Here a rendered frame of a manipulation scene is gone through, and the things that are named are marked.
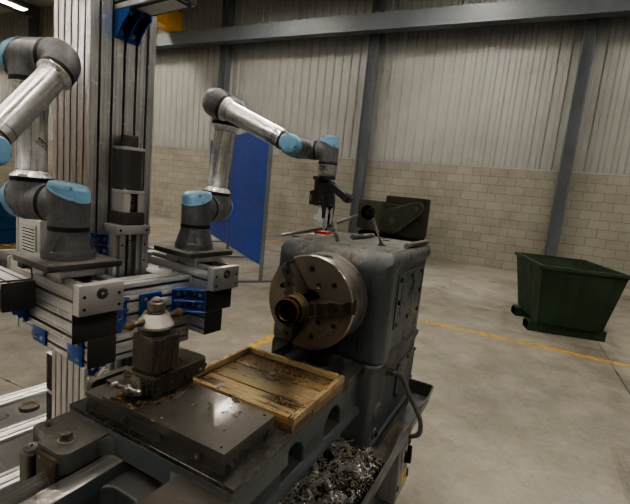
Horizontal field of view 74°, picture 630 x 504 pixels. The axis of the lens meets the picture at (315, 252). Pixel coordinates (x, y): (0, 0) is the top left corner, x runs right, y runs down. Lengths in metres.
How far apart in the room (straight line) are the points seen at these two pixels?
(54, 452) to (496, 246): 10.68
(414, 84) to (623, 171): 5.17
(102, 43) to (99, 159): 0.39
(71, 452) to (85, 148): 1.04
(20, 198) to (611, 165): 10.95
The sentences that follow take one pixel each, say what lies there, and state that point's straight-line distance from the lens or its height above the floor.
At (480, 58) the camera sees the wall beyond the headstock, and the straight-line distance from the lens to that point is 11.81.
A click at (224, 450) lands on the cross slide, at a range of 0.84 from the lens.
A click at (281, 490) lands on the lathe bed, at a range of 1.19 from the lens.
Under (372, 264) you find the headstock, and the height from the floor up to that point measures 1.21.
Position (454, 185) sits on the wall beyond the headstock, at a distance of 11.24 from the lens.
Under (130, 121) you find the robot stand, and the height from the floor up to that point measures 1.63.
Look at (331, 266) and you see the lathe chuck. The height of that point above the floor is 1.21.
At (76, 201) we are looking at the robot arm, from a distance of 1.44.
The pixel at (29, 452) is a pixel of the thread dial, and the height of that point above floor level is 0.88.
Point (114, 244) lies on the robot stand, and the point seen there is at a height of 1.18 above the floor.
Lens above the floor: 1.44
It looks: 8 degrees down
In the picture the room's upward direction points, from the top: 6 degrees clockwise
